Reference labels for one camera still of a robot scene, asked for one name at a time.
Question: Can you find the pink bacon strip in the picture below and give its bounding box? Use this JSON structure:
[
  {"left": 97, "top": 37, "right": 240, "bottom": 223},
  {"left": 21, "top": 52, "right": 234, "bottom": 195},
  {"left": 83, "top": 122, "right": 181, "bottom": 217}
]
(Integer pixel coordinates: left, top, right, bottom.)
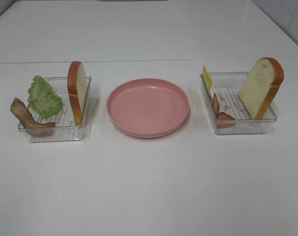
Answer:
[{"left": 212, "top": 94, "right": 235, "bottom": 128}]

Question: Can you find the clear plastic tray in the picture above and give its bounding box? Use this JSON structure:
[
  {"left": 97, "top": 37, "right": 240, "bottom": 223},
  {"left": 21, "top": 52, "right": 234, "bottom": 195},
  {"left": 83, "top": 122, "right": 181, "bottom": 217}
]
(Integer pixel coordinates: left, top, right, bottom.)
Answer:
[
  {"left": 200, "top": 72, "right": 277, "bottom": 135},
  {"left": 18, "top": 76, "right": 95, "bottom": 143}
]

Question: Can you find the green lettuce leaf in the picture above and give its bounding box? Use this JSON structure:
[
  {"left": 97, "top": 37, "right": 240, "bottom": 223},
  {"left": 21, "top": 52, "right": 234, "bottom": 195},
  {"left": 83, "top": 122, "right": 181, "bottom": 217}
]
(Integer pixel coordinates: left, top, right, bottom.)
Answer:
[{"left": 28, "top": 75, "right": 63, "bottom": 118}]

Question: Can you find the left clear plastic tray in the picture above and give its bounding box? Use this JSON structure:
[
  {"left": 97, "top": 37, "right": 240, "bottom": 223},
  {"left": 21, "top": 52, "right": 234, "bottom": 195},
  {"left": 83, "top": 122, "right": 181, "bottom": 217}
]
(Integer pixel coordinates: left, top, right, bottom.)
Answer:
[{"left": 18, "top": 76, "right": 95, "bottom": 143}]

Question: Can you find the brown bacon strip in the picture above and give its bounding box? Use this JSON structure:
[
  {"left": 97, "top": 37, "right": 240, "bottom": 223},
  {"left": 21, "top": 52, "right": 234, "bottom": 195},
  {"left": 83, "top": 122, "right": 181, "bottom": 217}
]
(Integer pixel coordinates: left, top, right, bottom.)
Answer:
[{"left": 10, "top": 98, "right": 56, "bottom": 137}]

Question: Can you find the right clear plastic tray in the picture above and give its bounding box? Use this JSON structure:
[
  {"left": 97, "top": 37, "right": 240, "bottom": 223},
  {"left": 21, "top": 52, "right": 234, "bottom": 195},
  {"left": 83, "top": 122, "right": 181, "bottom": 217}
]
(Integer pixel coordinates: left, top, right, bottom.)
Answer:
[{"left": 200, "top": 72, "right": 277, "bottom": 135}]

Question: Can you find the pink round plate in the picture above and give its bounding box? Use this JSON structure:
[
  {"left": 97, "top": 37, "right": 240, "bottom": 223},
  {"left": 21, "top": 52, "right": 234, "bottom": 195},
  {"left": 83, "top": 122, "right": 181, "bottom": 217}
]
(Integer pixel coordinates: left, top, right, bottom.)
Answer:
[{"left": 107, "top": 78, "right": 190, "bottom": 138}]

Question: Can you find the yellow cheese slice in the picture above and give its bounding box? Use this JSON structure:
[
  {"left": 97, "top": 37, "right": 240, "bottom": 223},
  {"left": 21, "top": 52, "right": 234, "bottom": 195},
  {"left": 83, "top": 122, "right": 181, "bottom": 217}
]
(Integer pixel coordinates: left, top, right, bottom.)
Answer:
[{"left": 202, "top": 66, "right": 213, "bottom": 97}]

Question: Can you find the bread slice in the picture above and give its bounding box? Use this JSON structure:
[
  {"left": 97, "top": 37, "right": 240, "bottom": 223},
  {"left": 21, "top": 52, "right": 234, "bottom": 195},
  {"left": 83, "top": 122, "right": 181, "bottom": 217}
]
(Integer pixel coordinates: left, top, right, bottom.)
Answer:
[
  {"left": 67, "top": 61, "right": 88, "bottom": 126},
  {"left": 238, "top": 57, "right": 284, "bottom": 119}
]

